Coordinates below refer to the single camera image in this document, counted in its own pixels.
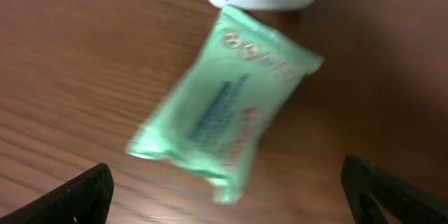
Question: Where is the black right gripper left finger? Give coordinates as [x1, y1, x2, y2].
[1, 163, 114, 224]

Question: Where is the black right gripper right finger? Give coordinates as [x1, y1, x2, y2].
[341, 155, 447, 224]

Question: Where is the teal wet wipes pack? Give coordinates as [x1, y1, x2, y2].
[126, 6, 323, 204]

